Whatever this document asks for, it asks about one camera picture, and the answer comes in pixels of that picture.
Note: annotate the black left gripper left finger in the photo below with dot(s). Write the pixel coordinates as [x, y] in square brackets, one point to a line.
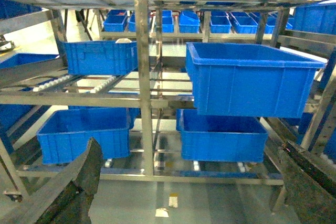
[66, 197]

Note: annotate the lower blue bin centre-left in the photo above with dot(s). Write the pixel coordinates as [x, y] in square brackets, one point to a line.
[65, 135]

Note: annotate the lower blue bin centre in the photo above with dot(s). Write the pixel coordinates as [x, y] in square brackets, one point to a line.
[213, 138]

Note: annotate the blue crate with white cylinder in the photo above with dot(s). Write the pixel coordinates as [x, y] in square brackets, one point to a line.
[101, 57]

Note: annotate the large blue bin left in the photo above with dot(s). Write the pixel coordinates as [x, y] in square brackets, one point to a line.
[231, 79]

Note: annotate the background steel shelf rack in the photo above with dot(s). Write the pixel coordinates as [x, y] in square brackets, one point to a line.
[217, 28]

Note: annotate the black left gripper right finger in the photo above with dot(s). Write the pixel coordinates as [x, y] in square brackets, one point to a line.
[309, 182]

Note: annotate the white cylinder container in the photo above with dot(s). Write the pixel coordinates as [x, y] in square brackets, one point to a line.
[123, 41]

